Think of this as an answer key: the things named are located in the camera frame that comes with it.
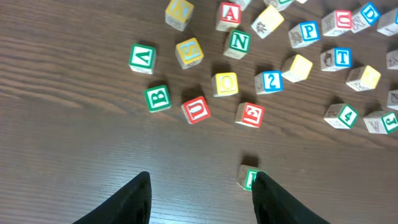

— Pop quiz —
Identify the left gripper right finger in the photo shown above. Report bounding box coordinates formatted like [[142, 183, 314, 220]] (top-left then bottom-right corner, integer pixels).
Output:
[[251, 172, 328, 224]]

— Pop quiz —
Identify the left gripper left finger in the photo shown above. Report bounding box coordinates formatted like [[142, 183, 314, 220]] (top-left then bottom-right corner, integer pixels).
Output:
[[73, 171, 152, 224]]

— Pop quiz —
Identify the green R block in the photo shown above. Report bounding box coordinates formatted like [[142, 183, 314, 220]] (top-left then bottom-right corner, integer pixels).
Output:
[[237, 164, 267, 191]]

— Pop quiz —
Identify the red E block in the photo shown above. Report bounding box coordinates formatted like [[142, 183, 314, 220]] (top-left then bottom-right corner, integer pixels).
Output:
[[234, 102, 265, 128]]

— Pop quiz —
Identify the green B block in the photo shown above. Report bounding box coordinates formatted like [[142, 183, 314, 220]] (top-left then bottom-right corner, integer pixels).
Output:
[[144, 85, 172, 113]]

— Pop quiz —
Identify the green 4 block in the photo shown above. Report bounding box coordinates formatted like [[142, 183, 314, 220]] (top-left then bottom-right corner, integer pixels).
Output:
[[323, 103, 359, 129]]

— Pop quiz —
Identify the red U block bottom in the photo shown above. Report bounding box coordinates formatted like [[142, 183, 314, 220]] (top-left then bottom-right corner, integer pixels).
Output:
[[181, 96, 211, 124]]

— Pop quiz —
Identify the red u block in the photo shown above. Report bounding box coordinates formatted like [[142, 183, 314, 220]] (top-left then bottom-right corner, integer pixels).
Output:
[[181, 96, 211, 124], [322, 10, 353, 37]]

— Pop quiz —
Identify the blue 2 block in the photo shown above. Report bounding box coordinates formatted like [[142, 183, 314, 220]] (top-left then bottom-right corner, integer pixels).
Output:
[[254, 70, 284, 95]]

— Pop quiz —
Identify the yellow O block left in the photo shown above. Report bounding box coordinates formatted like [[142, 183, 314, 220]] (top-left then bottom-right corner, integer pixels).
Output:
[[211, 72, 239, 97]]

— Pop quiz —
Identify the green J block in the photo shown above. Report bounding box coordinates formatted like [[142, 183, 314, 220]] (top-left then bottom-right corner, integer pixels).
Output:
[[363, 111, 398, 134]]

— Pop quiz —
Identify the yellow C block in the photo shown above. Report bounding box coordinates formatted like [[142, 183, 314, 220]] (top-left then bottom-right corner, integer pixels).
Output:
[[281, 54, 313, 83]]

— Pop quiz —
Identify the green A block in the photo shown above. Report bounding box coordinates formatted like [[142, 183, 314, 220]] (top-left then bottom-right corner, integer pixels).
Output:
[[129, 44, 156, 75]]

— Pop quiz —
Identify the yellow block middle right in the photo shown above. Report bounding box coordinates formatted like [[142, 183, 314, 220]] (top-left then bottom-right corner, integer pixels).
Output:
[[345, 65, 381, 91]]

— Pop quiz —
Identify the blue T block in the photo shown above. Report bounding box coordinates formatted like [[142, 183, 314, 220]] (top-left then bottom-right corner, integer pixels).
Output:
[[320, 47, 353, 72]]

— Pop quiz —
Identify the yellow S block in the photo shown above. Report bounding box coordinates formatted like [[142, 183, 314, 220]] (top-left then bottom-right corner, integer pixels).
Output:
[[175, 37, 204, 69]]

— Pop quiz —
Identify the green N block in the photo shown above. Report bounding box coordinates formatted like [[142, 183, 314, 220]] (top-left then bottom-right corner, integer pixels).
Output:
[[223, 29, 251, 60]]

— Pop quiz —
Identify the blue P block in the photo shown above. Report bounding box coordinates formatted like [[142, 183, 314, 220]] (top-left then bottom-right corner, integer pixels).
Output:
[[288, 21, 321, 49]]

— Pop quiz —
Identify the yellow block upper middle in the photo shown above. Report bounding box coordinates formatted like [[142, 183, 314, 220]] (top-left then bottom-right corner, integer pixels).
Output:
[[251, 5, 284, 39]]

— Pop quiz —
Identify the red A block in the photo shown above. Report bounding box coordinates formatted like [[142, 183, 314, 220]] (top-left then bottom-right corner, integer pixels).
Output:
[[215, 2, 241, 32]]

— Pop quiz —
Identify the red U block top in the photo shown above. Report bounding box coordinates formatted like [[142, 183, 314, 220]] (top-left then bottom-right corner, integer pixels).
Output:
[[322, 10, 353, 37]]

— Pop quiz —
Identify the yellow block upper left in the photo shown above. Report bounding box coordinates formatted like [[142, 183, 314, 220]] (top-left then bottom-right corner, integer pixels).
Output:
[[165, 0, 194, 32]]

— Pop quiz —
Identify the blue D block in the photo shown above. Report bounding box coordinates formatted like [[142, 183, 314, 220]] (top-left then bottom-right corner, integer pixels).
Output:
[[351, 2, 381, 33]]

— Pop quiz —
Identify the blue S block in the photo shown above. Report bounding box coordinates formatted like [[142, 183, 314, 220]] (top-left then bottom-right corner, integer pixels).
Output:
[[377, 8, 398, 36]]

